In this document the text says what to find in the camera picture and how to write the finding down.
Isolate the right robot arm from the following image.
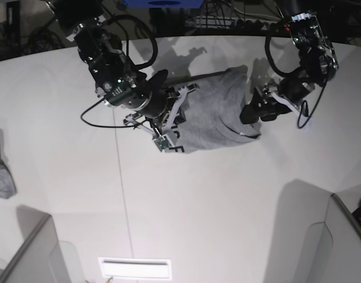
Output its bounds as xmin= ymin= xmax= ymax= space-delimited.
xmin=46 ymin=1 xmax=186 ymax=127

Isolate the blue box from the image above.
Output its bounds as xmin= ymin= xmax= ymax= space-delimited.
xmin=123 ymin=0 xmax=204 ymax=8

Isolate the grey partition panel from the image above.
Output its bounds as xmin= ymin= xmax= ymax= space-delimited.
xmin=293 ymin=194 xmax=361 ymax=282
xmin=0 ymin=213 xmax=87 ymax=282

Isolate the white slotted plate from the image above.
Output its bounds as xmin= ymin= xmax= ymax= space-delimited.
xmin=98 ymin=257 xmax=173 ymax=281

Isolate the white power strip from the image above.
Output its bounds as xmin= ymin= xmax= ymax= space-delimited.
xmin=184 ymin=14 xmax=292 ymax=32

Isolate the grey left partition panel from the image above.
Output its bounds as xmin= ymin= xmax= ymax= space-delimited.
xmin=0 ymin=213 xmax=87 ymax=282

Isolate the grey right partition panel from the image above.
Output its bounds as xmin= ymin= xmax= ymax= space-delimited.
xmin=293 ymin=194 xmax=361 ymax=282

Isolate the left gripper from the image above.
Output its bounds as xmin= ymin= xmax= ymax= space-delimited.
xmin=240 ymin=77 xmax=315 ymax=124

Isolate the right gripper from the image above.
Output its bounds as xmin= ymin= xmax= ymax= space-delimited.
xmin=122 ymin=69 xmax=186 ymax=126

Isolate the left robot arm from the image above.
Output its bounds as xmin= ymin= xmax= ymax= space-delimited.
xmin=240 ymin=1 xmax=339 ymax=129

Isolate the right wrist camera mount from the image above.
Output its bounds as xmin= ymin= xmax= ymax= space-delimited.
xmin=122 ymin=83 xmax=201 ymax=153

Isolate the grey T-shirt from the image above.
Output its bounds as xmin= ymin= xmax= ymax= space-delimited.
xmin=165 ymin=65 xmax=261 ymax=153

